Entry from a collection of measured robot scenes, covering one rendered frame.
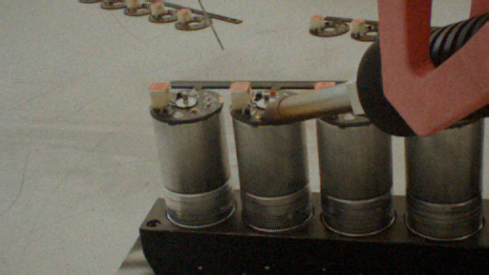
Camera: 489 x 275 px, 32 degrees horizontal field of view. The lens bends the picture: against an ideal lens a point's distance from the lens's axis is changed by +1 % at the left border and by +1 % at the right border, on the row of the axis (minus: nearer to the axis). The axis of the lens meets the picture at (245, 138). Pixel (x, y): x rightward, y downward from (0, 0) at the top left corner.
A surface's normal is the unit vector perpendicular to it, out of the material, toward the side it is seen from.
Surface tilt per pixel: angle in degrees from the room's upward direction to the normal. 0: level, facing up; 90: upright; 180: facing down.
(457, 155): 90
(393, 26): 98
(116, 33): 0
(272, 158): 90
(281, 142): 90
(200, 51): 0
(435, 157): 90
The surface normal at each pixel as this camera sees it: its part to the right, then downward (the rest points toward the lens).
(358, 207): -0.11, 0.45
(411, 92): -0.87, 0.40
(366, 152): 0.24, 0.41
